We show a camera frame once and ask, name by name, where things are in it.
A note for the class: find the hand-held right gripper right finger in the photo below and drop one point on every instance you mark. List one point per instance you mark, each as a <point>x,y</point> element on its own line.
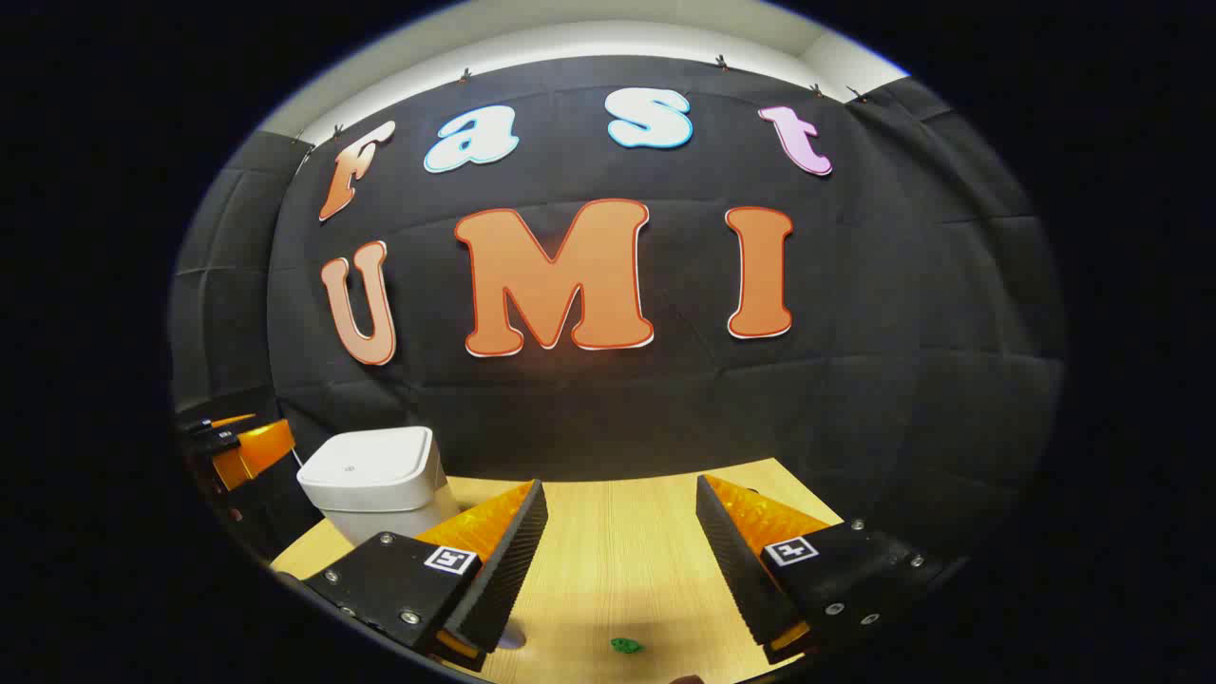
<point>736,560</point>

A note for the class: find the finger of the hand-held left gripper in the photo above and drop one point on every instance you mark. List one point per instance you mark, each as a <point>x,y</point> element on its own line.
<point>214,435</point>
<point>256,451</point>

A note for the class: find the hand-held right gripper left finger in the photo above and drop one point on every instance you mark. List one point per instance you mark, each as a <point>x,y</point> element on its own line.
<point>508,560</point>

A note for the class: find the white desktop garbage bin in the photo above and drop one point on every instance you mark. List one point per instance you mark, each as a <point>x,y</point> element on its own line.
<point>375,475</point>

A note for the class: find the green paper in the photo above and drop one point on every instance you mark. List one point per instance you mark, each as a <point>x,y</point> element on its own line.
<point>626,646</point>

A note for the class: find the wooden desktop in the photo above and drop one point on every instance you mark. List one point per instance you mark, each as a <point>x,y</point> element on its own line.
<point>617,551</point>

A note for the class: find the black backdrop cloth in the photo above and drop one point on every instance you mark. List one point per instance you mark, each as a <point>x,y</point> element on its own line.
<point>893,380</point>

